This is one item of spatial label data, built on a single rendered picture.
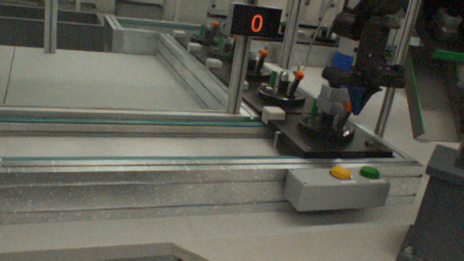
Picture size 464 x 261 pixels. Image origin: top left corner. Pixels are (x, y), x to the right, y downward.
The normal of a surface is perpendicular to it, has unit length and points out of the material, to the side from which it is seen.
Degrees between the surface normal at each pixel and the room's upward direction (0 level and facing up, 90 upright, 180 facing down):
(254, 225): 0
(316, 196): 90
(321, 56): 90
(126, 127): 90
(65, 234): 0
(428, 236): 90
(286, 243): 0
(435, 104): 45
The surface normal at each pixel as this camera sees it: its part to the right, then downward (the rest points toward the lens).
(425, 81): 0.23, -0.39
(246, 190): 0.33, 0.38
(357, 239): 0.15, -0.92
